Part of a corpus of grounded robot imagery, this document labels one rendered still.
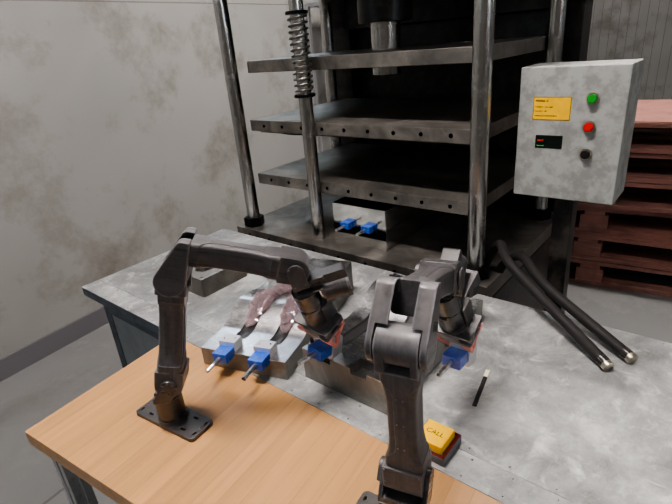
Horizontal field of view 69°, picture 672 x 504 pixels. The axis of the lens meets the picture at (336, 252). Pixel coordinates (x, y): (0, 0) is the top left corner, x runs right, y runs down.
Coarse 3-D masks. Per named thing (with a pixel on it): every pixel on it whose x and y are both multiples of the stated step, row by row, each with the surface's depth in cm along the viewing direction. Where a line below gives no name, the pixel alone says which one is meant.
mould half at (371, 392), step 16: (368, 304) 137; (480, 304) 141; (352, 320) 134; (400, 320) 129; (304, 352) 122; (352, 352) 119; (320, 368) 120; (336, 368) 116; (432, 368) 123; (336, 384) 118; (352, 384) 115; (368, 384) 111; (368, 400) 113; (384, 400) 109
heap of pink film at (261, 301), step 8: (272, 288) 152; (280, 288) 151; (288, 288) 151; (256, 296) 144; (264, 296) 144; (272, 296) 145; (256, 304) 143; (264, 304) 142; (288, 304) 140; (296, 304) 139; (248, 312) 142; (256, 312) 141; (280, 312) 140; (288, 312) 137; (296, 312) 138; (248, 320) 141; (256, 320) 140; (280, 320) 137; (288, 320) 136; (280, 328) 136; (288, 328) 135
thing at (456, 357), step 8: (456, 344) 108; (448, 352) 106; (456, 352) 106; (464, 352) 106; (448, 360) 105; (456, 360) 104; (464, 360) 105; (472, 360) 108; (448, 368) 103; (456, 368) 105; (440, 376) 101
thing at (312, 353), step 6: (342, 336) 118; (318, 342) 117; (324, 342) 117; (312, 348) 115; (318, 348) 114; (324, 348) 115; (330, 348) 116; (336, 348) 117; (312, 354) 114; (318, 354) 114; (324, 354) 114; (330, 354) 116; (336, 354) 118; (300, 360) 111; (306, 360) 112; (318, 360) 114
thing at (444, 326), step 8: (440, 320) 99; (448, 320) 97; (456, 320) 97; (464, 320) 99; (472, 320) 101; (480, 320) 100; (440, 328) 102; (448, 328) 99; (456, 328) 99; (464, 328) 100; (472, 328) 99; (456, 336) 99; (464, 336) 99; (472, 336) 98
